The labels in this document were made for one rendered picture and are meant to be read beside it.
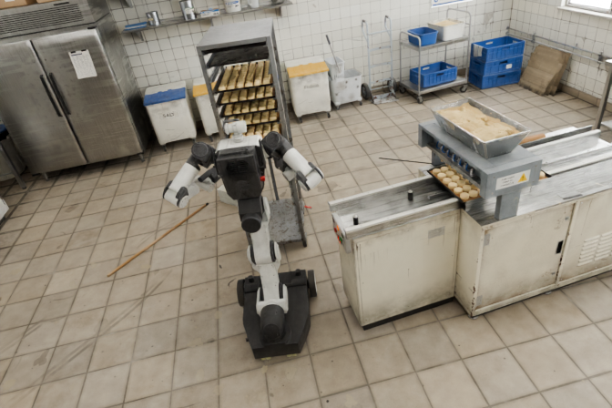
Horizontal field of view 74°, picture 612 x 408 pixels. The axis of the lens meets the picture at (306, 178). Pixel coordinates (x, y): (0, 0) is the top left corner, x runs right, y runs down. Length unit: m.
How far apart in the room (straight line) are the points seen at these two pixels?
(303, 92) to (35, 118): 3.30
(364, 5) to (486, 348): 4.83
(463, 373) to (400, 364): 0.37
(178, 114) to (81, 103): 1.12
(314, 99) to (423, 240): 3.59
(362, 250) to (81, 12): 4.12
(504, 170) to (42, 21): 4.81
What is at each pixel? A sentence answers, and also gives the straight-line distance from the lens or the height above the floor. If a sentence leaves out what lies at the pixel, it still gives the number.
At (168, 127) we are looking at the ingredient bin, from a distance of 5.83.
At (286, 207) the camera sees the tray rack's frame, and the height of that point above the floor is 0.15.
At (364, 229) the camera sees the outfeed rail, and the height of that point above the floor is 0.88.
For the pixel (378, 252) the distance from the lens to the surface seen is 2.50.
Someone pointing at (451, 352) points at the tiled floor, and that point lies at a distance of 2.93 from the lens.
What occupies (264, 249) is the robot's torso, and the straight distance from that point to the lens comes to 2.63.
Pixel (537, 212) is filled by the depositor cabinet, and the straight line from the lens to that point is 2.70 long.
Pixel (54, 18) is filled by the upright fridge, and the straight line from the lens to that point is 5.50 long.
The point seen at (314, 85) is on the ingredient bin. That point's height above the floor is 0.53.
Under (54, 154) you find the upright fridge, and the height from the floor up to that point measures 0.39.
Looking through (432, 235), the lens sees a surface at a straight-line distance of 2.61.
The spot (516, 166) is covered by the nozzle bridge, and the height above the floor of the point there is 1.18.
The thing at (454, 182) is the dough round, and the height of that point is 0.90.
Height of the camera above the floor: 2.37
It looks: 31 degrees down
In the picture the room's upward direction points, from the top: 9 degrees counter-clockwise
